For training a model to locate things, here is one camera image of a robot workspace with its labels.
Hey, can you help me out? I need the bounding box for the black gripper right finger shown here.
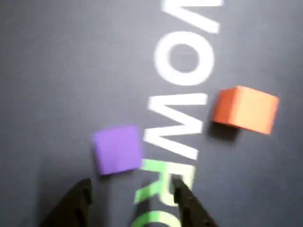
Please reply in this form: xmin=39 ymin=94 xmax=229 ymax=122
xmin=170 ymin=176 xmax=220 ymax=227

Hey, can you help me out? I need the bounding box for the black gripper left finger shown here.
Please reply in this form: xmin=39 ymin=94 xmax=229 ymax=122
xmin=39 ymin=177 xmax=93 ymax=227

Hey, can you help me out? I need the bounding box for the purple cube block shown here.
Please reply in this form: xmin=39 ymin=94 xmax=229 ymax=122
xmin=91 ymin=125 xmax=144 ymax=176

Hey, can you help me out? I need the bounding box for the orange cube block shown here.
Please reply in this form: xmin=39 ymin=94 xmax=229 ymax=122
xmin=210 ymin=85 xmax=281 ymax=136

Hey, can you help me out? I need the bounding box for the dark mat with WOWROBO print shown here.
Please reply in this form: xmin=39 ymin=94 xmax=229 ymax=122
xmin=0 ymin=0 xmax=303 ymax=227

